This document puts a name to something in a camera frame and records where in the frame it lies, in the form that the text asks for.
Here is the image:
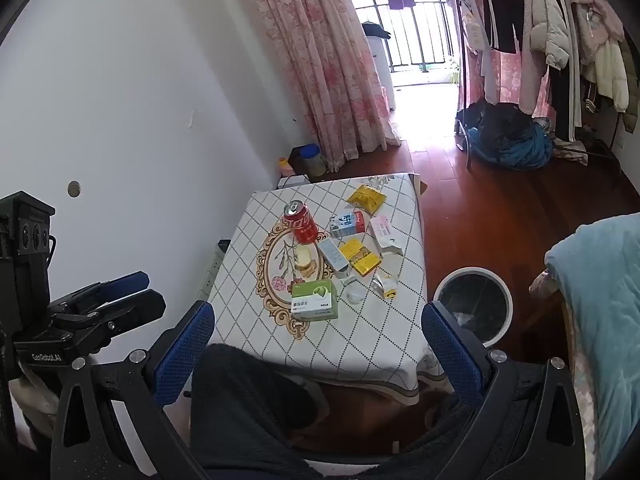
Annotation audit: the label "person's left leg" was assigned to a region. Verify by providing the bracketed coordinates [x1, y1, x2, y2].
[187, 344, 331, 480]

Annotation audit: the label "green white box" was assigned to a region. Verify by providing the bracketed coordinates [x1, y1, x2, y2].
[291, 280, 339, 322]

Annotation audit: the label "pink floral curtain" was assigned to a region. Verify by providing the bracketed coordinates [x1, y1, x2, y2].
[232, 0, 403, 173]
[457, 0, 548, 118]

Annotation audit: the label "blue white milk carton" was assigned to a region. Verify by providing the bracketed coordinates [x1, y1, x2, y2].
[329, 211, 367, 239]

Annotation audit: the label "white diamond-pattern tablecloth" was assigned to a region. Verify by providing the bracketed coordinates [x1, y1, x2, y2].
[202, 172, 436, 406]

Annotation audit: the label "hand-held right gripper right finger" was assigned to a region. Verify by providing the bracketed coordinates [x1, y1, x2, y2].
[421, 301, 587, 480]

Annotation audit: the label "white power strip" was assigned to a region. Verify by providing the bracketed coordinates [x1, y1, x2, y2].
[197, 240, 232, 306]

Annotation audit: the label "red soda can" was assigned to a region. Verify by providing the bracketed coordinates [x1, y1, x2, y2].
[283, 200, 319, 244]

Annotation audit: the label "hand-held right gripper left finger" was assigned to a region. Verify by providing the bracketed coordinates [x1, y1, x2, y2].
[50, 301, 217, 480]

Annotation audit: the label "black clothes rack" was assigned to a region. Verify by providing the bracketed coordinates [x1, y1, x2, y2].
[440, 0, 623, 173]

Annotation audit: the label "yellow packet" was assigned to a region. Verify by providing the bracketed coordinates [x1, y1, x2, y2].
[347, 185, 387, 213]

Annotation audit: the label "small yellow box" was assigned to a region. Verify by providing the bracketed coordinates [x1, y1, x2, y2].
[338, 239, 366, 262]

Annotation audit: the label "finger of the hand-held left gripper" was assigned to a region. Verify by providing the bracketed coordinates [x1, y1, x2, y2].
[49, 271, 151, 314]
[50, 289, 167, 348]

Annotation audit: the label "white blue long box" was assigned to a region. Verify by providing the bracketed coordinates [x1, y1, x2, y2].
[318, 238, 351, 279]

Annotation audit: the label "cream jacket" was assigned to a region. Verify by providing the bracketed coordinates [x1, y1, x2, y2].
[594, 40, 631, 112]

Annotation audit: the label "white round trash bin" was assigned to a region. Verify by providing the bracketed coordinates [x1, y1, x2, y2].
[432, 267, 513, 348]

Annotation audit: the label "clear plastic lid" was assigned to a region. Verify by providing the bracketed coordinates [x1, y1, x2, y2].
[341, 280, 368, 305]

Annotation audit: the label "jar with blue lid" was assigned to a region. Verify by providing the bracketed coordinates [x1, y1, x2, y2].
[300, 144, 327, 177]

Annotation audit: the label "blue dark clothes pile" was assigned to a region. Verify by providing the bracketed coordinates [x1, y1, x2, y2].
[455, 100, 555, 171]

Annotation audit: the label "floral bed sheet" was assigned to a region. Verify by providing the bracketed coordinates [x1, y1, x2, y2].
[529, 267, 601, 480]

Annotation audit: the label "pink fluffy garment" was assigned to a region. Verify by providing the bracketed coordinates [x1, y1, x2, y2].
[570, 0, 626, 63]

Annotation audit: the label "pink white flat box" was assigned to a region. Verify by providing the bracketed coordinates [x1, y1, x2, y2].
[369, 214, 405, 257]

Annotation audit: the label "black box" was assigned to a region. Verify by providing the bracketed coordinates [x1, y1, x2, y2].
[287, 145, 311, 177]

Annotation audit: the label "yellow gold flat box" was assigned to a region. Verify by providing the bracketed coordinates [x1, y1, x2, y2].
[350, 252, 382, 278]

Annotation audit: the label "white appliance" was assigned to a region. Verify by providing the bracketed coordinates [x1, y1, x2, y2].
[367, 35, 398, 111]

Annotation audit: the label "black hanging garment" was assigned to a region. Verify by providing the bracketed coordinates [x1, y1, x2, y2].
[479, 0, 527, 54]

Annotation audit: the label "person's leg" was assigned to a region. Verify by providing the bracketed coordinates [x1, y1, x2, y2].
[390, 395, 506, 480]
[187, 344, 331, 480]

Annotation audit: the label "white puffer jacket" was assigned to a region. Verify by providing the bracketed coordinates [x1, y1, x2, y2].
[529, 0, 572, 69]

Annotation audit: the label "light blue blanket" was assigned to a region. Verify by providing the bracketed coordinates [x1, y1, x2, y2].
[545, 215, 640, 471]

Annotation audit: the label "black striped trousers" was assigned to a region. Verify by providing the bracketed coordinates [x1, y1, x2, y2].
[549, 64, 584, 144]

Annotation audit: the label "balcony railing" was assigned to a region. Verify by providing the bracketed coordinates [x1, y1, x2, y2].
[355, 0, 461, 72]

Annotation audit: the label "person's right leg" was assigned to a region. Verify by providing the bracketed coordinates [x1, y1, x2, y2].
[390, 395, 506, 480]

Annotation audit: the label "grey slipper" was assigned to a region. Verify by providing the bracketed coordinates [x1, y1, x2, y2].
[277, 375, 331, 431]

